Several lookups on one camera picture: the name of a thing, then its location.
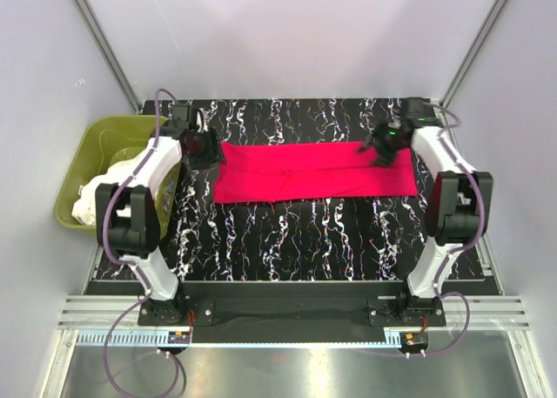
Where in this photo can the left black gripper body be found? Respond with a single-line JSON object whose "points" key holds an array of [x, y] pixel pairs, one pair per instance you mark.
{"points": [[201, 146]]}

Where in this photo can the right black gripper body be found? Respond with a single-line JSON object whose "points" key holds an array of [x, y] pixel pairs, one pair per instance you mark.
{"points": [[387, 138]]}

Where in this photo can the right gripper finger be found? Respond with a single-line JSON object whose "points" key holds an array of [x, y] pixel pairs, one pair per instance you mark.
{"points": [[384, 161], [371, 142]]}

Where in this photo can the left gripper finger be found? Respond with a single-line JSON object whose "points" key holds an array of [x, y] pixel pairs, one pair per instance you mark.
{"points": [[220, 156], [203, 164]]}

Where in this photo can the pink t shirt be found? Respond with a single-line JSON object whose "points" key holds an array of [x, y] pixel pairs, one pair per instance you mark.
{"points": [[273, 173]]}

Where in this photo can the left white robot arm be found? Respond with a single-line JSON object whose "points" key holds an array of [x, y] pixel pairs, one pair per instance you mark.
{"points": [[128, 226]]}

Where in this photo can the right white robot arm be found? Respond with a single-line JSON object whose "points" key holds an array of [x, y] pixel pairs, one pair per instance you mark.
{"points": [[457, 211]]}

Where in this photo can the blue tub label sticker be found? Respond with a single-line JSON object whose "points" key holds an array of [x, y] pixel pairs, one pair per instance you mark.
{"points": [[168, 195]]}

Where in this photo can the olive green plastic tub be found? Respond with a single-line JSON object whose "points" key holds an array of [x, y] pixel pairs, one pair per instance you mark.
{"points": [[98, 148]]}

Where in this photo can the white t shirt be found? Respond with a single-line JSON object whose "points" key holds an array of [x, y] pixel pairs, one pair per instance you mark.
{"points": [[84, 209]]}

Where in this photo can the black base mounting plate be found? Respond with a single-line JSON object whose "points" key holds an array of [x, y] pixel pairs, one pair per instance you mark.
{"points": [[250, 313]]}

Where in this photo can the left orange connector box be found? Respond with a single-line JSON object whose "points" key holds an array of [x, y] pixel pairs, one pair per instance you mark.
{"points": [[179, 336]]}

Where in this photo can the orange connector box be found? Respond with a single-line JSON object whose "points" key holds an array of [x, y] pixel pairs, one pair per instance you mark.
{"points": [[179, 336], [414, 342]]}

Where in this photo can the right orange connector box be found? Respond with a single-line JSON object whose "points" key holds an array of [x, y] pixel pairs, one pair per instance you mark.
{"points": [[414, 342]]}

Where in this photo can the aluminium frame rail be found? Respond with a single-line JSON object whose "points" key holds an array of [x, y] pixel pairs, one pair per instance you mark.
{"points": [[113, 320]]}

